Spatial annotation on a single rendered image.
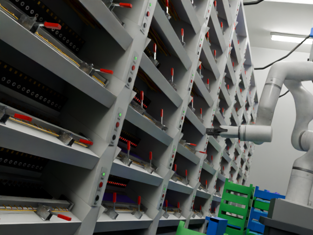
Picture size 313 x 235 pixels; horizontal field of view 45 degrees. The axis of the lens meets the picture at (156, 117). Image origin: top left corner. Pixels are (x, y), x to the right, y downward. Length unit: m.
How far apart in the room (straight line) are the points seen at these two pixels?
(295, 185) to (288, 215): 0.18
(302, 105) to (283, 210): 0.58
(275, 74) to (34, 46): 1.46
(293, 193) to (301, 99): 0.51
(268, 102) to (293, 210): 0.57
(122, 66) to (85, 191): 0.41
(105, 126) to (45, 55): 0.39
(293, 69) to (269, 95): 0.21
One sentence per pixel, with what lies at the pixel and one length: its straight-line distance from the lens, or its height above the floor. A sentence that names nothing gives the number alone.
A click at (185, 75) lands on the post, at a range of 1.93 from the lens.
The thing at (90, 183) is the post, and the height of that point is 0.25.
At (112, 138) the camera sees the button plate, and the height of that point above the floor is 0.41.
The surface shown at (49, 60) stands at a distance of 0.91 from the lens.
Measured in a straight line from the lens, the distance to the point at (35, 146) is 0.92.
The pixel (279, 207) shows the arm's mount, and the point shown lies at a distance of 2.13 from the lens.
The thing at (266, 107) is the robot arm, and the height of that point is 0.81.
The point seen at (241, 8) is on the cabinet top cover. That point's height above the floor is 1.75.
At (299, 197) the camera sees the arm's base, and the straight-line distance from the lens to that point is 2.21.
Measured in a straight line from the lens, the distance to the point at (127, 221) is 1.54.
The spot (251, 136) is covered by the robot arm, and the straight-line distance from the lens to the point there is 1.99.
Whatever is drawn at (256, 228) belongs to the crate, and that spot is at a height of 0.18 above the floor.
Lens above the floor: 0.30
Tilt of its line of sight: 10 degrees up
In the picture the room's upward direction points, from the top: 15 degrees clockwise
